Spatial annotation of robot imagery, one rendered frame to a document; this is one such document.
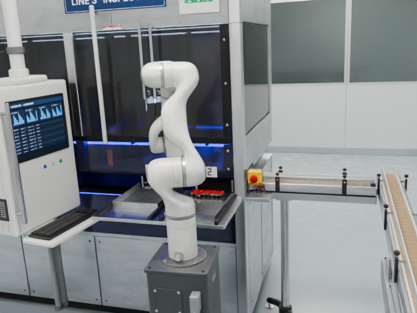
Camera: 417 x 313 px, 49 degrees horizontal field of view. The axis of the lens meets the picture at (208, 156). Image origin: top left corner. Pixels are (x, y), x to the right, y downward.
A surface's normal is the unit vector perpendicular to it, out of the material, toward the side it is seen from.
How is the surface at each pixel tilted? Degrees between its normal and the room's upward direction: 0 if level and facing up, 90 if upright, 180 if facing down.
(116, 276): 90
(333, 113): 90
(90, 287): 90
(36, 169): 90
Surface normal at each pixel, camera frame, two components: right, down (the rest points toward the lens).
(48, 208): 0.91, 0.06
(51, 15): -0.28, 0.25
